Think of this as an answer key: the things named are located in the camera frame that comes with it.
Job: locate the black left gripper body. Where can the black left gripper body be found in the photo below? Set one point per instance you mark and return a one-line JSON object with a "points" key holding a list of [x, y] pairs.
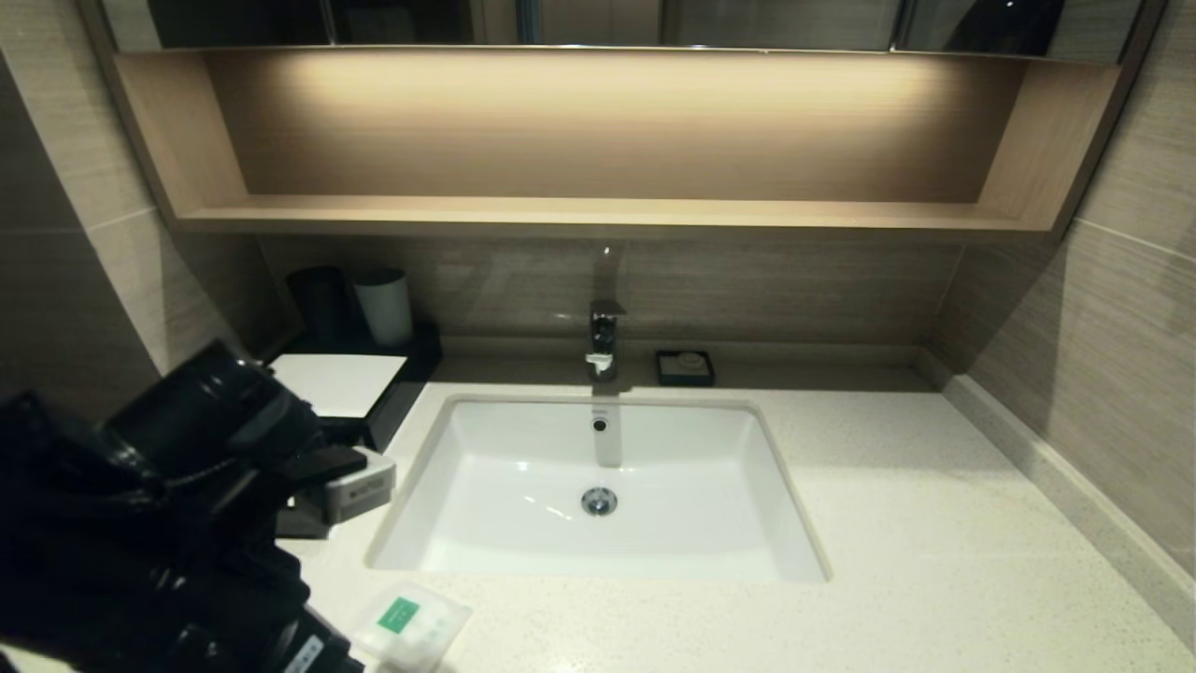
{"points": [[280, 650]]}

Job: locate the black drawer of amenity box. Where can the black drawer of amenity box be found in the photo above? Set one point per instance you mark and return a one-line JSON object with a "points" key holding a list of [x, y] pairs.
{"points": [[299, 526]]}

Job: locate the square clear packet green label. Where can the square clear packet green label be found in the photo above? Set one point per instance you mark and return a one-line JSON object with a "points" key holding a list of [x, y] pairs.
{"points": [[420, 626]]}

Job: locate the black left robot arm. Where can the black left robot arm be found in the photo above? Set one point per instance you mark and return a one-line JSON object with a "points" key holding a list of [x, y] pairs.
{"points": [[112, 523]]}

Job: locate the black amenity box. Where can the black amenity box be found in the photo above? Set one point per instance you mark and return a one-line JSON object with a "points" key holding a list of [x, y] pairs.
{"points": [[411, 391]]}

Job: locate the white ceramic sink basin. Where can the white ceramic sink basin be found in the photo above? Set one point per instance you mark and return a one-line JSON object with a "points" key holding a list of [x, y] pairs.
{"points": [[523, 523]]}

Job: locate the white card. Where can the white card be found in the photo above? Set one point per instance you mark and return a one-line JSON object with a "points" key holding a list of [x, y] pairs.
{"points": [[346, 383]]}

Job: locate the black cup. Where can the black cup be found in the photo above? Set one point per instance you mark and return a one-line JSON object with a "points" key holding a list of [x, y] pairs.
{"points": [[320, 301]]}

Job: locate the chrome drain stopper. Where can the chrome drain stopper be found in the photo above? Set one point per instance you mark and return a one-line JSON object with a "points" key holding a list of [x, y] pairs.
{"points": [[599, 501]]}

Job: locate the white cup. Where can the white cup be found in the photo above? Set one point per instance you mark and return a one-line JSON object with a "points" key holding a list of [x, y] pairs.
{"points": [[384, 307]]}

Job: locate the chrome faucet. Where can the chrome faucet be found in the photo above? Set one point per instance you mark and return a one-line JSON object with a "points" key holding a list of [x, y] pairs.
{"points": [[605, 339]]}

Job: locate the black soap dish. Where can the black soap dish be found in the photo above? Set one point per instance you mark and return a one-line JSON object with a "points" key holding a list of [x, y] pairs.
{"points": [[665, 374]]}

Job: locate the round beige soap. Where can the round beige soap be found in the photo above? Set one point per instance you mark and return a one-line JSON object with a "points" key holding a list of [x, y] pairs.
{"points": [[690, 360]]}

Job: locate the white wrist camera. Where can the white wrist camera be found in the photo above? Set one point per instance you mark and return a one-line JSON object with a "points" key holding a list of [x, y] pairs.
{"points": [[364, 486]]}

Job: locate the light wooden wall shelf niche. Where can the light wooden wall shelf niche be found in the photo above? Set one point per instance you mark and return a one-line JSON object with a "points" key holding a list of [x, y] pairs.
{"points": [[598, 131]]}

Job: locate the mirrored wall cabinet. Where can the mirrored wall cabinet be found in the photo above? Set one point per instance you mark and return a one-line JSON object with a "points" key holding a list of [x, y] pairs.
{"points": [[766, 23]]}

